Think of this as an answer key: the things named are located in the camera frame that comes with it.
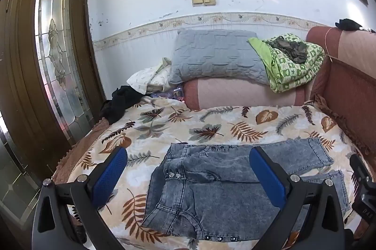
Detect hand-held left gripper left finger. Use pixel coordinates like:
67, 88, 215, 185
32, 146, 128, 250

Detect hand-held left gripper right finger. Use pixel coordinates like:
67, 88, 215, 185
249, 146, 345, 250

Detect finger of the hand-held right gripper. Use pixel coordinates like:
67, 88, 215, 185
349, 154, 372, 189

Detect blue denim pants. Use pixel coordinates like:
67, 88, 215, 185
141, 137, 351, 241

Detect leaf print blanket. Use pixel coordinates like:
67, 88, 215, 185
66, 97, 368, 250

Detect frosted glass door panel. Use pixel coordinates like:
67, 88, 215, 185
0, 121, 40, 227

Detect purple plastic wrapper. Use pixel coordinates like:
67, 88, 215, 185
151, 87, 185, 101

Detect white printed pillow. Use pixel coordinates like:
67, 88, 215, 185
127, 58, 172, 93

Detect green patterned quilt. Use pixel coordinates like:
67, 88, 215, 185
247, 34, 325, 93

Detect camouflage cloth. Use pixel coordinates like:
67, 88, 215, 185
266, 35, 307, 64

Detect grey quilted pillow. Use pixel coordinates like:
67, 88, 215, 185
169, 28, 271, 86

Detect wooden door with stained glass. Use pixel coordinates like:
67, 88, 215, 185
0, 0, 108, 209

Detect small black cloth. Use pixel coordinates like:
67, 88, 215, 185
336, 19, 365, 31

